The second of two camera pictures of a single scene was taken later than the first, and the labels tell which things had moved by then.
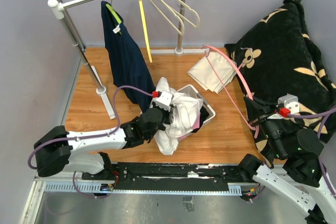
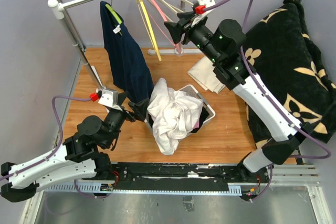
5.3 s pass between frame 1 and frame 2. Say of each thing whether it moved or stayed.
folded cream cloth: stayed
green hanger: stayed
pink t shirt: moved
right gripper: moved
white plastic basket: stayed
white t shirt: stayed
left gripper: moved
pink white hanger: moved
